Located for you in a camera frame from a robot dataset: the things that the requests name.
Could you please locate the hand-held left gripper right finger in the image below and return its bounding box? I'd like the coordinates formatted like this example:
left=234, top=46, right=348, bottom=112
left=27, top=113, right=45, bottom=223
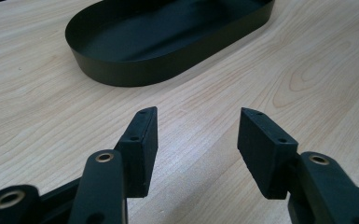
left=237, top=106, right=299, bottom=201

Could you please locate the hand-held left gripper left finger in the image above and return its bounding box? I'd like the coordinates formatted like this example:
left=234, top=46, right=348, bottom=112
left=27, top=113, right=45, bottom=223
left=114, top=105, right=159, bottom=199

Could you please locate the black oval tray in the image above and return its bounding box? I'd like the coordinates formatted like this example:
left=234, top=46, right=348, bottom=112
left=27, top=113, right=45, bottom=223
left=64, top=0, right=276, bottom=88

